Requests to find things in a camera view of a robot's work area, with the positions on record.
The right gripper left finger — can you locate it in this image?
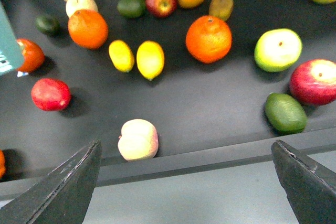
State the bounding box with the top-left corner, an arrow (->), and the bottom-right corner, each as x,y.
1,140 -> 102,223

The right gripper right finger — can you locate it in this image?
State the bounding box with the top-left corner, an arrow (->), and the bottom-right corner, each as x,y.
271,140 -> 335,223

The light teal shopping basket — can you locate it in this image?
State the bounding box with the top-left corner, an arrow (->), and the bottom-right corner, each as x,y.
0,3 -> 24,76

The yellow lemon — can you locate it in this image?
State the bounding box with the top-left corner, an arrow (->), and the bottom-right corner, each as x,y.
108,40 -> 135,72
136,40 -> 165,81

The black metal shelf rack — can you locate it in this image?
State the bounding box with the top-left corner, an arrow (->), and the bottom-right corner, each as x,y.
1,0 -> 335,200

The green avocado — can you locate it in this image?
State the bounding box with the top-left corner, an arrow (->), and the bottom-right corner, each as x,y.
264,93 -> 308,134

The pale peach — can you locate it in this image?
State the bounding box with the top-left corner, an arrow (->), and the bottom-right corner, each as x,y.
118,119 -> 159,162

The green apple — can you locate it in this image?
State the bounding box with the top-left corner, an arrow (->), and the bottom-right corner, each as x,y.
254,28 -> 302,72

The red tomato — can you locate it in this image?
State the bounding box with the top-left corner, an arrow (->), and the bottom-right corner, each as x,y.
17,38 -> 45,73

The large orange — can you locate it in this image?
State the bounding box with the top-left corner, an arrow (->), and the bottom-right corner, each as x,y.
185,15 -> 233,64

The white pear with stem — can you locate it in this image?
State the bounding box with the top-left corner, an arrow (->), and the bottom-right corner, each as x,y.
66,0 -> 98,18

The brown kiwi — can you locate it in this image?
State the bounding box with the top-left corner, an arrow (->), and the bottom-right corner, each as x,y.
208,0 -> 234,21

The green lime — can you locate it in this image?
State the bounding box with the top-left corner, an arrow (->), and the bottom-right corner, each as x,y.
117,0 -> 146,18

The small red apple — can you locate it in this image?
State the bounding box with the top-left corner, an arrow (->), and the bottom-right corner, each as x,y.
145,0 -> 177,18

